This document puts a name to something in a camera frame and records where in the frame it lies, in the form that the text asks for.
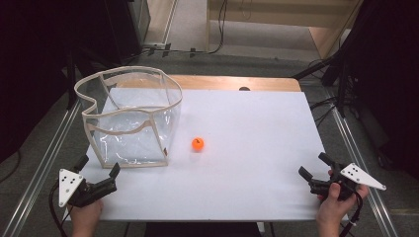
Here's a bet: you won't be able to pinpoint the clear plastic bag beige trim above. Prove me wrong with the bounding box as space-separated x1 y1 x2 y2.
73 65 184 170

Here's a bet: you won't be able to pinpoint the black cabinet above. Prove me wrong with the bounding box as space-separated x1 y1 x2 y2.
104 0 152 64

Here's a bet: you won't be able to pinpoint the right hand-held gripper cable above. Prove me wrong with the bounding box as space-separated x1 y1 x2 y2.
339 190 365 237

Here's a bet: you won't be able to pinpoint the person's right hand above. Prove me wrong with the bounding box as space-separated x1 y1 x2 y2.
315 182 370 227

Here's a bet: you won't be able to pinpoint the light wooden furniture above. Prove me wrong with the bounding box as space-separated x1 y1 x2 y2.
206 0 364 60

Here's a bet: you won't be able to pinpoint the black floor cable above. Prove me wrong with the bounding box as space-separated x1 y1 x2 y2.
140 0 229 58

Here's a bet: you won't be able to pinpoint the white board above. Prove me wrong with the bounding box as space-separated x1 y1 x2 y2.
62 87 350 222

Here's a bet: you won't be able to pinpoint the person's left hand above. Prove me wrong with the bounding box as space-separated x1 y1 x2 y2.
69 197 105 228

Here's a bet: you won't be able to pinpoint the person's dark clothing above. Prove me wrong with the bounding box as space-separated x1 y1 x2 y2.
143 221 262 237

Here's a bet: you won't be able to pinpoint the metal floor rail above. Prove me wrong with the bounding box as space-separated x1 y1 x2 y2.
0 98 82 237
330 106 400 237

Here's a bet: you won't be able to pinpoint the orange ball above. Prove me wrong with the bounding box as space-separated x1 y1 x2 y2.
191 136 206 153

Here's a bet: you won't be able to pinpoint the black floor cables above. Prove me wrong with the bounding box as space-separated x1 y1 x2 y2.
308 96 340 128

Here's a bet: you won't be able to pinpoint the black curtain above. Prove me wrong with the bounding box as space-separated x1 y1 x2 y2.
340 0 419 181
0 0 112 163

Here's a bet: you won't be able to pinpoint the left hand-held gripper cable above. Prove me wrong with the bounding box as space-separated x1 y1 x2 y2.
48 182 74 237

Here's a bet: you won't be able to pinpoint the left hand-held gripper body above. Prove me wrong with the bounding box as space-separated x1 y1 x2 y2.
58 168 119 208

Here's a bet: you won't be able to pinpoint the wooden table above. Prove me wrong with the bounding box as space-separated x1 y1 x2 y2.
108 74 302 93

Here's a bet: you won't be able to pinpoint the hand-held gripper cable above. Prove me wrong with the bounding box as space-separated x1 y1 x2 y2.
48 182 74 237
339 190 365 237

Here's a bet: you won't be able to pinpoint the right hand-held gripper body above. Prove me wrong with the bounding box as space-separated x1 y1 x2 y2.
309 162 387 201

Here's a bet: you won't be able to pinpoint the black metal stand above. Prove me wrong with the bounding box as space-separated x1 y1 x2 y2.
292 53 349 118

